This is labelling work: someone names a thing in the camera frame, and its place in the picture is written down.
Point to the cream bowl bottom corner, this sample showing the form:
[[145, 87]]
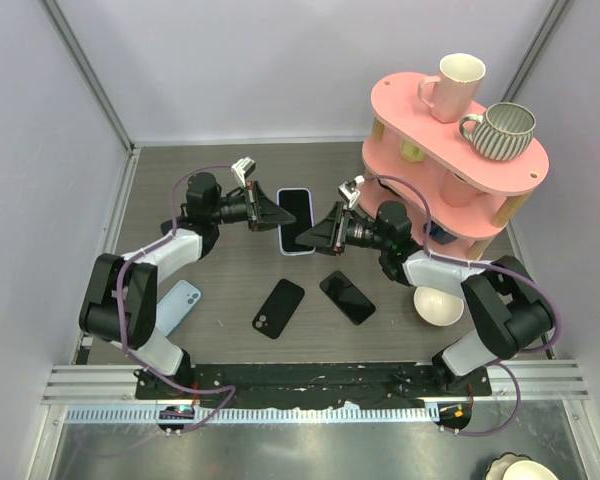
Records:
[[510, 466]]

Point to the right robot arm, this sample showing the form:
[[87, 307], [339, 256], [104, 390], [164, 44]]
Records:
[[508, 310]]

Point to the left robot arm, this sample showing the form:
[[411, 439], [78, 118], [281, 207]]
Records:
[[120, 304]]

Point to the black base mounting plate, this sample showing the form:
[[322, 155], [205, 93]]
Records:
[[317, 386]]

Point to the blue object bottom shelf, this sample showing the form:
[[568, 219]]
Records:
[[437, 234]]

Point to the yellow cup on shelf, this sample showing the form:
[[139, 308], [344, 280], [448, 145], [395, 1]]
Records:
[[411, 152]]

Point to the pink tall mug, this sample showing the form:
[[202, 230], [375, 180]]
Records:
[[449, 93]]

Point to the lavender phone case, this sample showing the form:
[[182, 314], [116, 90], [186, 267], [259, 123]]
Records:
[[296, 222]]

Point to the light blue phone case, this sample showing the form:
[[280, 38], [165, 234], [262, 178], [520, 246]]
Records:
[[176, 304]]

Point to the grey striped mug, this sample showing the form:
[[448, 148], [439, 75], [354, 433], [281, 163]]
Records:
[[501, 133]]

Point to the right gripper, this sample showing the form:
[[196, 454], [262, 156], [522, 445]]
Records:
[[330, 235]]

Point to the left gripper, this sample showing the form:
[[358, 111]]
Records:
[[264, 214]]

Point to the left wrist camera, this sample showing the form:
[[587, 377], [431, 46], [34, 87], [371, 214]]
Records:
[[242, 169]]

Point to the black phone case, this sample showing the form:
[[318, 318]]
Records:
[[278, 309]]

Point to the pink cup middle shelf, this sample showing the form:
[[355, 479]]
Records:
[[456, 192]]

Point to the aluminium rail with slots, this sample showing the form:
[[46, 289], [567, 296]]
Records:
[[168, 414]]

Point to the white bowl on table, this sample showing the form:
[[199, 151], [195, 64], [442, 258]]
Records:
[[437, 308]]

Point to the pink three-tier shelf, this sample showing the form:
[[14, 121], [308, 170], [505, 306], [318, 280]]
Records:
[[503, 186]]

